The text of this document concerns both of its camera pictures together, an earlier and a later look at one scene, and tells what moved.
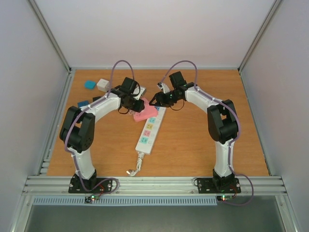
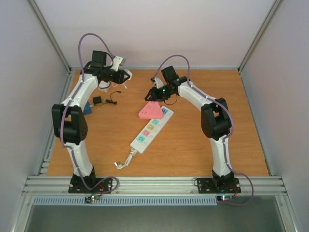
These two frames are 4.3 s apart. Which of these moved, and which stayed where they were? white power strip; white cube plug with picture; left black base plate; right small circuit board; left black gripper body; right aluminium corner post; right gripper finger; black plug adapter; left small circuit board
Moved: right gripper finger; left black gripper body; white power strip
Stayed: left small circuit board; right aluminium corner post; white cube plug with picture; black plug adapter; right small circuit board; left black base plate
